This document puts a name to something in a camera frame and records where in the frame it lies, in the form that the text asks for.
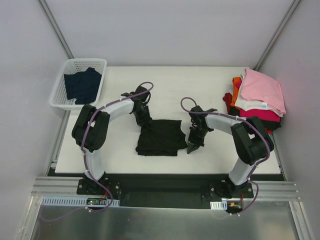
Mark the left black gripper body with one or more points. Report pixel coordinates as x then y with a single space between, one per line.
144 119

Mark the magenta t shirt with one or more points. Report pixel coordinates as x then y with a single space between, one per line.
266 115

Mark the pink t shirt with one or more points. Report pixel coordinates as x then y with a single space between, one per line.
257 86

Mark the aluminium frame rail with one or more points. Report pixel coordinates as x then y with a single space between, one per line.
285 191

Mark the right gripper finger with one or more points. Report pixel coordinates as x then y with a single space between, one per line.
191 148
196 147

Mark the right white cable duct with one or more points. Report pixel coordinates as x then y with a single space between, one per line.
219 205

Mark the red t shirt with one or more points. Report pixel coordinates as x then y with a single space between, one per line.
231 110

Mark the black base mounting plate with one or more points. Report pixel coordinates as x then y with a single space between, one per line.
173 191

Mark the left white cable duct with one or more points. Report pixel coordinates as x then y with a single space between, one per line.
79 202

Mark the white cable duct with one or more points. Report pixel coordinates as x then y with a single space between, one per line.
79 202
219 205

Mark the white plastic laundry basket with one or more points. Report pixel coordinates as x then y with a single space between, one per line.
58 97

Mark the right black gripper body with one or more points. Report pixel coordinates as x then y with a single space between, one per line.
197 137

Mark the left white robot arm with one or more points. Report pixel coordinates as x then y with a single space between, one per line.
91 127

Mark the navy blue t shirt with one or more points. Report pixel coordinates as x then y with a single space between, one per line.
83 86

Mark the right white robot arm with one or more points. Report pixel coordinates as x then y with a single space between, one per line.
251 140

